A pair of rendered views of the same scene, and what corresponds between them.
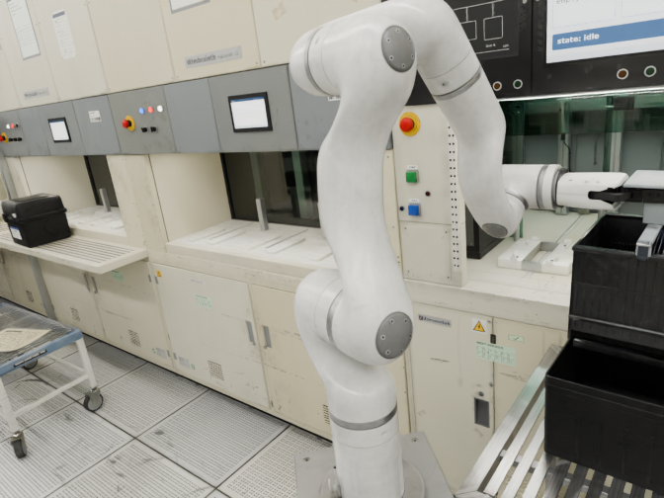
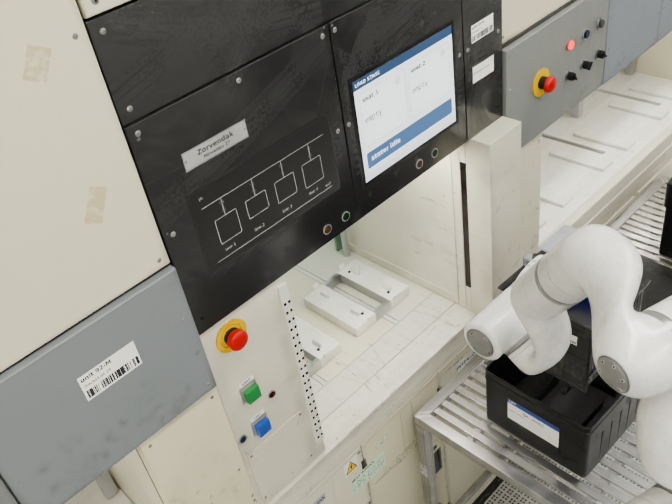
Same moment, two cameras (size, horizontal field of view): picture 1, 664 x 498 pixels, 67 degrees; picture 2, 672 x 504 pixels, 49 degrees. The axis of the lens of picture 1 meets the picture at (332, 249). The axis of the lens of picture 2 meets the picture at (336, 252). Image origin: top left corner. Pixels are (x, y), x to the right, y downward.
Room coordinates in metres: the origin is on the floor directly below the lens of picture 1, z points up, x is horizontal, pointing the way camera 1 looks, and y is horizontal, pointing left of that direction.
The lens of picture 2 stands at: (1.04, 0.66, 2.25)
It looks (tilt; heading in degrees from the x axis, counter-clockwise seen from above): 38 degrees down; 281
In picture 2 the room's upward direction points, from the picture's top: 10 degrees counter-clockwise
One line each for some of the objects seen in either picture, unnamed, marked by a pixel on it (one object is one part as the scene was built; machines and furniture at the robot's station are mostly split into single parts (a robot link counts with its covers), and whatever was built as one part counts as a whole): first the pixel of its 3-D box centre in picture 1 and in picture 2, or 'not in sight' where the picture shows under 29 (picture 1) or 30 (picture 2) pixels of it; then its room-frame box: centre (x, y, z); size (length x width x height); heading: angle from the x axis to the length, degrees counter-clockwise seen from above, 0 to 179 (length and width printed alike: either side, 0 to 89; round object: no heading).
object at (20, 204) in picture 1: (36, 218); not in sight; (2.92, 1.72, 0.93); 0.30 x 0.28 x 0.26; 47
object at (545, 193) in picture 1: (552, 187); not in sight; (0.91, -0.43, 1.25); 0.09 x 0.03 x 0.08; 139
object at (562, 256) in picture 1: (541, 254); (284, 351); (1.48, -0.66, 0.89); 0.22 x 0.21 x 0.04; 140
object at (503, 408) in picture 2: (640, 398); (567, 387); (0.79, -0.55, 0.85); 0.28 x 0.28 x 0.17; 48
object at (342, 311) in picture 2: not in sight; (356, 294); (1.31, -0.87, 0.89); 0.22 x 0.21 x 0.04; 140
